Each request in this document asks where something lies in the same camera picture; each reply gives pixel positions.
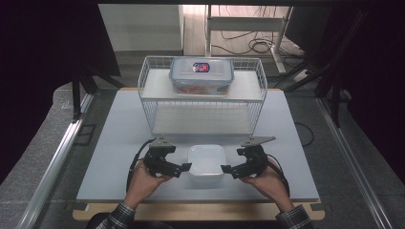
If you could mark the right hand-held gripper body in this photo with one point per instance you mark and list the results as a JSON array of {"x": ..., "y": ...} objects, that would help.
[{"x": 254, "y": 159}]

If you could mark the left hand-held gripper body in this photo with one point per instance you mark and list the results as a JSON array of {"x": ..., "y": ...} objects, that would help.
[{"x": 156, "y": 160}]

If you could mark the white square food container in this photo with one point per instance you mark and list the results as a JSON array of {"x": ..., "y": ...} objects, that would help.
[{"x": 207, "y": 162}]

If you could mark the clear rectangular lidded food container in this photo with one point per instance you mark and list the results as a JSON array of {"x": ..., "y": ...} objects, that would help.
[{"x": 201, "y": 76}]

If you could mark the person's left hand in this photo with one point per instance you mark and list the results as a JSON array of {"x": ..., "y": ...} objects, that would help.
[{"x": 143, "y": 184}]

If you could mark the person's right hand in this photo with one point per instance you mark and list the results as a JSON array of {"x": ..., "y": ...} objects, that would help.
[{"x": 270, "y": 187}]

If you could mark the white power strip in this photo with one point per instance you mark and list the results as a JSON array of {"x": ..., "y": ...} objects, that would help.
[{"x": 301, "y": 75}]

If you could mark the black metal stand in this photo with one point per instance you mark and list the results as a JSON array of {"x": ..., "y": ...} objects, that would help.
[
  {"x": 76, "y": 95},
  {"x": 334, "y": 89}
]

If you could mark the white cabinet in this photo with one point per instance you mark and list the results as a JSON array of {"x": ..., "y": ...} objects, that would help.
[{"x": 140, "y": 28}]

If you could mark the dark curtain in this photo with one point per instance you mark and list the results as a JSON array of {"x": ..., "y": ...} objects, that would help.
[
  {"x": 379, "y": 79},
  {"x": 38, "y": 79}
]

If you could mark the aluminium floor rail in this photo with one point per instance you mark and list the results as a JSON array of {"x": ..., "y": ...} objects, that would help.
[
  {"x": 54, "y": 165},
  {"x": 350, "y": 159}
]

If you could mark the white metal desk frame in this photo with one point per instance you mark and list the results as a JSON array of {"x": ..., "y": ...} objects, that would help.
[{"x": 245, "y": 24}]

